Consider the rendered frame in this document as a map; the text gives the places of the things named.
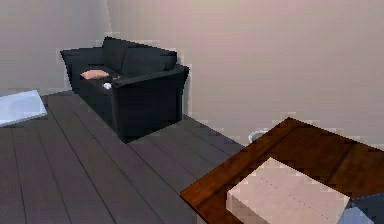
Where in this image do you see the black sofa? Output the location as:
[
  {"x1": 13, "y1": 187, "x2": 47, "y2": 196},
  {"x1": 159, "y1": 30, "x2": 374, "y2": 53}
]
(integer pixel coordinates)
[{"x1": 59, "y1": 35, "x2": 191, "y2": 144}]

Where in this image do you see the pink cushion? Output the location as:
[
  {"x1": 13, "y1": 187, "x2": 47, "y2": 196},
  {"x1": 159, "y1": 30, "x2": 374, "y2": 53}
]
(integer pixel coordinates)
[{"x1": 80, "y1": 69, "x2": 111, "y2": 81}]

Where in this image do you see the brown wooden table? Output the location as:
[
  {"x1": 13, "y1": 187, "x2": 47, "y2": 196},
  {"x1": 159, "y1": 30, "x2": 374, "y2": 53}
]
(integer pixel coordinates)
[{"x1": 179, "y1": 116, "x2": 384, "y2": 224}]

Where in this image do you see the pale cardboard box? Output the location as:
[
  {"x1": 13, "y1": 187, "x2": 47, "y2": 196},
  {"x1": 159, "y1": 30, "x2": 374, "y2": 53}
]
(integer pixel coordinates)
[{"x1": 226, "y1": 156, "x2": 351, "y2": 224}]

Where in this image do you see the pale blue flat slab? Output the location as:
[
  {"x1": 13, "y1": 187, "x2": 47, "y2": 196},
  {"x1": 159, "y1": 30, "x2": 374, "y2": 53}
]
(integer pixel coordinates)
[{"x1": 0, "y1": 89, "x2": 48, "y2": 128}]

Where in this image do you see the dark blue grey box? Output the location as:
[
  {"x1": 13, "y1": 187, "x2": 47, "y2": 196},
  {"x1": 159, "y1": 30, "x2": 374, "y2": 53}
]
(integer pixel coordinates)
[{"x1": 337, "y1": 192, "x2": 384, "y2": 224}]

